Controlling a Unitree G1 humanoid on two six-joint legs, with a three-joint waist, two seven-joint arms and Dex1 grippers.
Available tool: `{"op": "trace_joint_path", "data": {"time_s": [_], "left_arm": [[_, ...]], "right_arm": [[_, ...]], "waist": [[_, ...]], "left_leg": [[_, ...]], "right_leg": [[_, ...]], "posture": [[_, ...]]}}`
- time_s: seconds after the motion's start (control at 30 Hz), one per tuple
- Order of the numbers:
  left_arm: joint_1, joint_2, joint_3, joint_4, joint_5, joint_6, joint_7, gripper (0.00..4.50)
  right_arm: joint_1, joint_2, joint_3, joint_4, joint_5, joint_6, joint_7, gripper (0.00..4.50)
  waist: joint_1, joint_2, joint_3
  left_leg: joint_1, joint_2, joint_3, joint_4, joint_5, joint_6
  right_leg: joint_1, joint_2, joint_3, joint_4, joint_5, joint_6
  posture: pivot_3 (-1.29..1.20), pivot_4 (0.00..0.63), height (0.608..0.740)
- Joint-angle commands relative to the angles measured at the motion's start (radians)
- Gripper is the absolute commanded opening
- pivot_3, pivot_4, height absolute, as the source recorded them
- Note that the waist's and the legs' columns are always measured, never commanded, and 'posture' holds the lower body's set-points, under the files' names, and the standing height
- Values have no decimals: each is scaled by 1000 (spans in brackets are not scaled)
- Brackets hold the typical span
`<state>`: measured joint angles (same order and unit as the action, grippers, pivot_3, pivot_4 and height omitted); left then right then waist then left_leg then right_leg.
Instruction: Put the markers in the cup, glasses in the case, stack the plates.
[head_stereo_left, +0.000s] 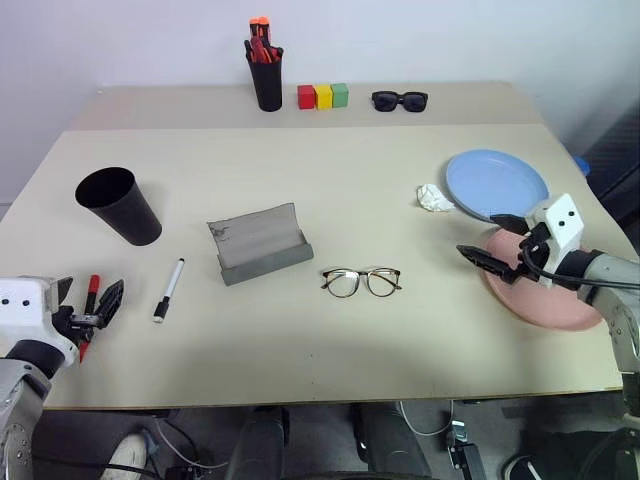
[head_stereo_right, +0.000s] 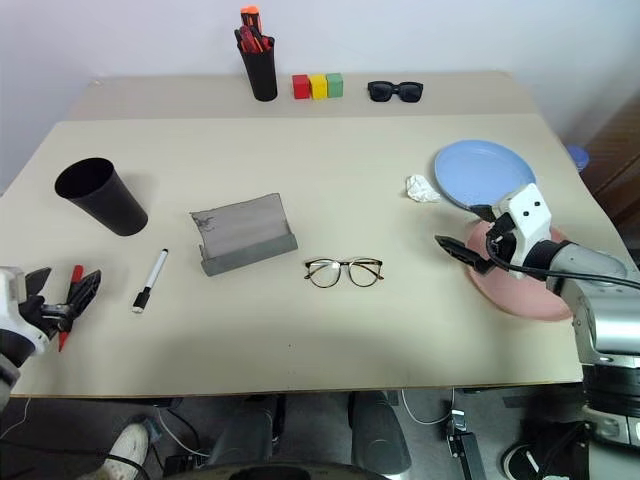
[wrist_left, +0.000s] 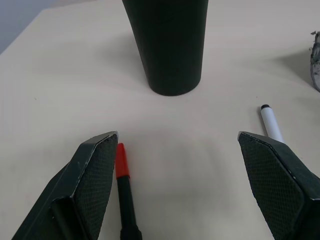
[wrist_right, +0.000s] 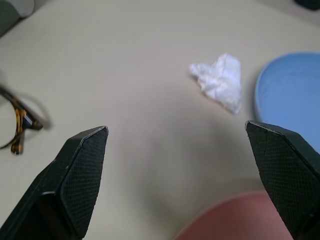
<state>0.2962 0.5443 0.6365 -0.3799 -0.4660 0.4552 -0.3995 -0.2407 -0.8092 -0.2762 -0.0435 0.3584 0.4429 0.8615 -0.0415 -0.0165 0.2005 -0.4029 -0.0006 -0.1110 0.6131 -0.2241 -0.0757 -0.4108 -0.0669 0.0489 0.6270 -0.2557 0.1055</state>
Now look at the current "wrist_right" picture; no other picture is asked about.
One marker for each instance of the crumpled white tissue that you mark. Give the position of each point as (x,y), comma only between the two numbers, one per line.
(221,80)

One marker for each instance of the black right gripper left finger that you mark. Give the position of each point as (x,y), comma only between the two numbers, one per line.
(75,180)

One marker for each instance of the pink round object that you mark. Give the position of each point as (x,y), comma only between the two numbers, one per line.
(230,217)

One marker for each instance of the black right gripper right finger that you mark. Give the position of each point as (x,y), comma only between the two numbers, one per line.
(285,172)

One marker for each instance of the tortoiseshell eyeglasses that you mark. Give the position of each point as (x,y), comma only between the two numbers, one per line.
(21,120)

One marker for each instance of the blue round bin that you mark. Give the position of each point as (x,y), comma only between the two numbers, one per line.
(290,90)

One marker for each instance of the grey green chair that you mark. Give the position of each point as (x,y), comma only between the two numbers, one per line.
(10,12)

